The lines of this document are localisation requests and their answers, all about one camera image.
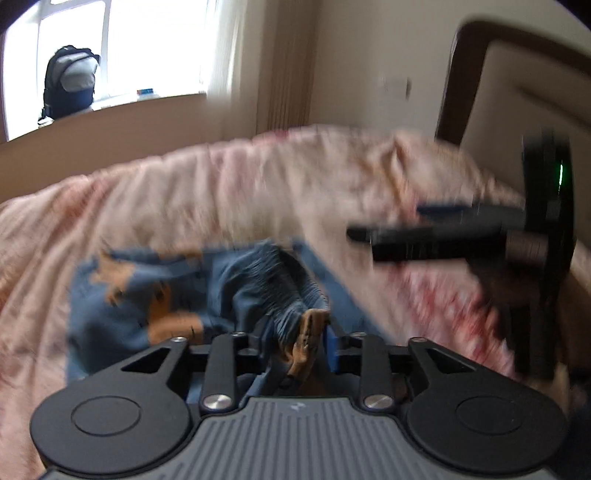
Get navy and grey backpack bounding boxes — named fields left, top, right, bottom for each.
left=38, top=45, right=101, bottom=124

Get pink floral bed quilt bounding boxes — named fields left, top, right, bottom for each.
left=1, top=128, right=570, bottom=479

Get small blue box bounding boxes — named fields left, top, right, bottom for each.
left=136, top=88, right=158, bottom=101

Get beige window curtain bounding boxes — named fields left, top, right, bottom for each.
left=206, top=1, right=322, bottom=140

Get blue patterned child pants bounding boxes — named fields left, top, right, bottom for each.
left=66, top=241, right=380, bottom=397

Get white wall socket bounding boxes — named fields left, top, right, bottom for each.
left=379, top=76, right=412, bottom=101

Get dark wooden headboard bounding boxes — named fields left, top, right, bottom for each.
left=436, top=19, right=590, bottom=285

